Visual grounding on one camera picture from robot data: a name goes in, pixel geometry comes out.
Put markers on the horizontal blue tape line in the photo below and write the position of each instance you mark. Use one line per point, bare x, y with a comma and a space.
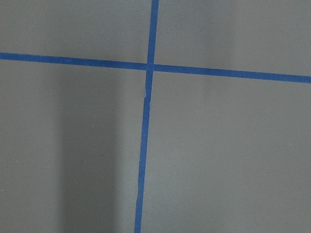
156, 67

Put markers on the vertical blue tape line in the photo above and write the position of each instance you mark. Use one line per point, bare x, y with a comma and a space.
146, 115

